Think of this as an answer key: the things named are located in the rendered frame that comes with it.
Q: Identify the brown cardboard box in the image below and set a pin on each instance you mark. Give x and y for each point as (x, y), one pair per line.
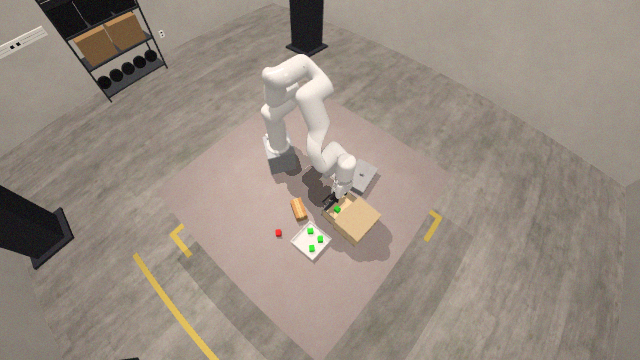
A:
(299, 209)

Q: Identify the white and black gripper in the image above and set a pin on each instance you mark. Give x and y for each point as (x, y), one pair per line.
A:
(338, 191)

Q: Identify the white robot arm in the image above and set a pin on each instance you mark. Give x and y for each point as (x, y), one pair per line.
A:
(333, 160)

